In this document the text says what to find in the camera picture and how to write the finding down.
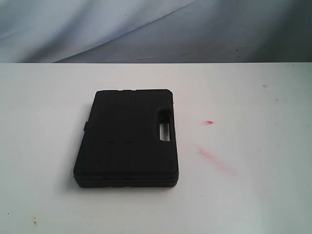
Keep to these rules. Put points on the black plastic tool case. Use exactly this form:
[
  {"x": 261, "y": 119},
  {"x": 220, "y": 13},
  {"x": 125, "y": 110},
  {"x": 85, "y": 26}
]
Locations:
[{"x": 129, "y": 140}]

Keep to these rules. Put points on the grey fabric backdrop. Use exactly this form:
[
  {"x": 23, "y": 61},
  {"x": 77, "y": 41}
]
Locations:
[{"x": 155, "y": 31}]

